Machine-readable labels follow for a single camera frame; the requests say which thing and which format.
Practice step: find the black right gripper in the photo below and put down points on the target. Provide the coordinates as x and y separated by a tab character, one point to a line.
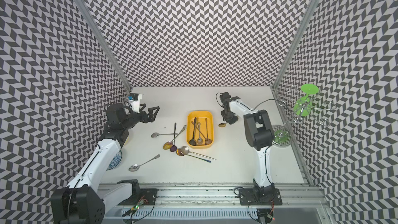
230	121

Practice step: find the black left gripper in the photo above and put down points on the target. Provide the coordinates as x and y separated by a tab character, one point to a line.
151	117

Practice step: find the yellow plastic storage box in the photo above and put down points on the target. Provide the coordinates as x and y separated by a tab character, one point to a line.
201	116

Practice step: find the rose gold long spoon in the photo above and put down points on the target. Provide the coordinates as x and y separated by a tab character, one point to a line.
207	134

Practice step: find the ornate silver spoon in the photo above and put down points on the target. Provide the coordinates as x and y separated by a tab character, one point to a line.
199	140

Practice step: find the black handled spoon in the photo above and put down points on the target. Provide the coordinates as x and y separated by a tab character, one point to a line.
192	142

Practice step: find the silver long handled spoon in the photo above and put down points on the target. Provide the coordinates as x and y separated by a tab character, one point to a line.
186	151

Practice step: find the plain silver spoon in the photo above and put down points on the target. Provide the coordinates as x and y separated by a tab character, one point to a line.
136	167

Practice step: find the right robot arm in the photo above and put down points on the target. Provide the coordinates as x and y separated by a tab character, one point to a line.
259	136

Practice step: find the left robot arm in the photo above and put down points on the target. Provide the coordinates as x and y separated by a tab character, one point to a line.
79	202

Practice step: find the copper bowl spoon in pile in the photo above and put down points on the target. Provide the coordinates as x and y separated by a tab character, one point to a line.
156	134

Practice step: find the dark purple spoon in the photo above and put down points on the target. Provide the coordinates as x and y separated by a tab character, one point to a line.
173	147

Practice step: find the blue patterned bowl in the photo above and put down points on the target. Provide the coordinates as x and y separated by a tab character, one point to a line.
115	161

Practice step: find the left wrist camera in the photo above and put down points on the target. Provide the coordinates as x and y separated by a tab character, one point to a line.
134	101

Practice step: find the blue handled spoon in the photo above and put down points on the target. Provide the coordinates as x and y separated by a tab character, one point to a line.
179	153

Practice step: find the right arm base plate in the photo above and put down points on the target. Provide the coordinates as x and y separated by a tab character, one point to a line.
248	197

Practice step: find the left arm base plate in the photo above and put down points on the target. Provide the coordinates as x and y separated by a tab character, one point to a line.
148	194

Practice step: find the aluminium front rail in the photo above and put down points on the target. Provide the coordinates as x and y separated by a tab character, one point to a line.
179	195

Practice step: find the aluminium corner post left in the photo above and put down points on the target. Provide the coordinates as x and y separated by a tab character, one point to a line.
102	41

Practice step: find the aluminium corner post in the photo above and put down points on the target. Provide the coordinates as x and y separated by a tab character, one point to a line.
296	41
102	41

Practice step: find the aluminium corner post right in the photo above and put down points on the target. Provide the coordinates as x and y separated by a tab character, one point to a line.
296	41

